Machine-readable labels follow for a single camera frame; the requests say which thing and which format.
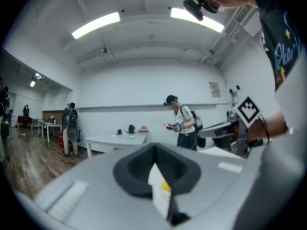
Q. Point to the person's patterned cream shorts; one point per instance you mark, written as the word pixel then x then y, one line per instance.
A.
pixel 295 92

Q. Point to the black wall fixture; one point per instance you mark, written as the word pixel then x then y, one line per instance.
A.
pixel 235 95

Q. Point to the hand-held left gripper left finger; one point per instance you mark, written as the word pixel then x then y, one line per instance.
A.
pixel 96 195

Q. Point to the red fire extinguisher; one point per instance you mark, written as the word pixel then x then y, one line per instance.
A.
pixel 61 140

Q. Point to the brown wooden panel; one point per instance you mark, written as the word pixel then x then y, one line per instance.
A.
pixel 48 116

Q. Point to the person's black printed t-shirt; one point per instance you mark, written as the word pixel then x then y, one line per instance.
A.
pixel 275 32

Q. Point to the small ceiling spotlight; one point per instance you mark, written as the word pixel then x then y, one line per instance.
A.
pixel 32 83

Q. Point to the yellow and white object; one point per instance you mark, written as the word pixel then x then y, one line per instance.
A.
pixel 166 187

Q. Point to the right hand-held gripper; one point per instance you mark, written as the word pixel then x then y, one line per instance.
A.
pixel 248 111

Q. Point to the red sofa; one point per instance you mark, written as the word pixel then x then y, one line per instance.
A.
pixel 20 120

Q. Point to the long ceiling light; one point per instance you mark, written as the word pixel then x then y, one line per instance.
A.
pixel 213 24
pixel 96 25

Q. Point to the person's right forearm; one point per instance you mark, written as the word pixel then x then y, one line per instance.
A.
pixel 273 126

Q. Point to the black head-mounted camera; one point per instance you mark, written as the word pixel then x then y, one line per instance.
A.
pixel 194 9

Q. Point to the wall poster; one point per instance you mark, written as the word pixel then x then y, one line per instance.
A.
pixel 214 89

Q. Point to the white table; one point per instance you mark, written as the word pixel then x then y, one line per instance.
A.
pixel 54 126
pixel 115 140
pixel 220 152

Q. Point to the black cup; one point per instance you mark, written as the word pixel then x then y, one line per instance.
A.
pixel 131 129

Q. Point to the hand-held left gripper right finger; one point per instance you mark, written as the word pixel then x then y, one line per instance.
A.
pixel 211 188

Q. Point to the white ceiling pipes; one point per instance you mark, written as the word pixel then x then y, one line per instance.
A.
pixel 223 42

